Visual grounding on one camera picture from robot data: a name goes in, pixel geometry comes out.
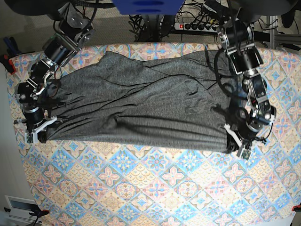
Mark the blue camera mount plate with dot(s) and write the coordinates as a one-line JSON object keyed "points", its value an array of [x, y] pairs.
{"points": [[148, 7]]}

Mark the grey t-shirt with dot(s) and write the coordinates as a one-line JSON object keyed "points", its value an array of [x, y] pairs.
{"points": [[173, 103]]}

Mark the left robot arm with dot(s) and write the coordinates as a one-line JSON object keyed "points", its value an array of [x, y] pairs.
{"points": [[238, 45]]}

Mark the aluminium frame post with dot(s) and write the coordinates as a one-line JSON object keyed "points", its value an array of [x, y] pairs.
{"points": [[277, 38]]}

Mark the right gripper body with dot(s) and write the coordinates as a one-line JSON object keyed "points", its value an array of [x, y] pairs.
{"points": [[31, 131]]}

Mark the white wall vent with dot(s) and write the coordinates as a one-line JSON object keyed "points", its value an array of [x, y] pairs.
{"points": [[20, 207]]}

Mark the red black clamp upper left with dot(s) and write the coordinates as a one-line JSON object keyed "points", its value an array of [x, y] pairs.
{"points": [[8, 64]]}

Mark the patterned tablecloth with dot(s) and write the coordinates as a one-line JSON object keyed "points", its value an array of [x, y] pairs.
{"points": [[108, 184]]}

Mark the red clamp lower right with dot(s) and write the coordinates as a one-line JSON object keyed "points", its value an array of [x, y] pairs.
{"points": [[297, 208]]}

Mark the red black clamp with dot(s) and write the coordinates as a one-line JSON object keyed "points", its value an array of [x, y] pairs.
{"points": [[35, 213], [8, 64]]}

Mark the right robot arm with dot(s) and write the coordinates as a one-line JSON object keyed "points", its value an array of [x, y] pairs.
{"points": [[72, 32]]}

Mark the red black clamp lower left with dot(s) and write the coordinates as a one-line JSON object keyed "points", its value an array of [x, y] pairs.
{"points": [[35, 213]]}

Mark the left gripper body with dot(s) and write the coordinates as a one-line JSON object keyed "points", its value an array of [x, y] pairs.
{"points": [[244, 152]]}

